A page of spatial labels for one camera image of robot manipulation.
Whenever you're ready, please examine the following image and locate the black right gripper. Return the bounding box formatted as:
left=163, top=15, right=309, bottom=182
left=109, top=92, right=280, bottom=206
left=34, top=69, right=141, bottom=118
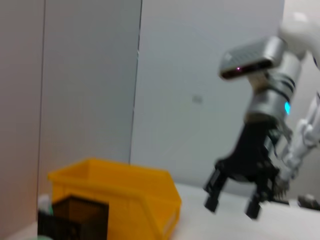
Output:
left=203, top=119, right=293, bottom=221

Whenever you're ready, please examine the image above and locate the black mesh pen holder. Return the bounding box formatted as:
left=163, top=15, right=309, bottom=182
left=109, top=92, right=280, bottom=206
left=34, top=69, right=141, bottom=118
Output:
left=37, top=194, right=110, bottom=240

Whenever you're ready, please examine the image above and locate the dark grey metal object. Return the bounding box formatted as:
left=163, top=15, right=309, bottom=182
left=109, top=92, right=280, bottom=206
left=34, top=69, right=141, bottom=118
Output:
left=297, top=193, right=320, bottom=211

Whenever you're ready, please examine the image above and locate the yellow plastic bin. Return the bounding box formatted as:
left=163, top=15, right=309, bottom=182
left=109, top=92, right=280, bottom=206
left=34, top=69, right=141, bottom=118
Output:
left=47, top=157, right=183, bottom=240

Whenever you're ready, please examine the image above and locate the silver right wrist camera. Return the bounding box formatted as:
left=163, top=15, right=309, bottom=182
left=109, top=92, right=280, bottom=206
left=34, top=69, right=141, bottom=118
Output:
left=218, top=36, right=288, bottom=81

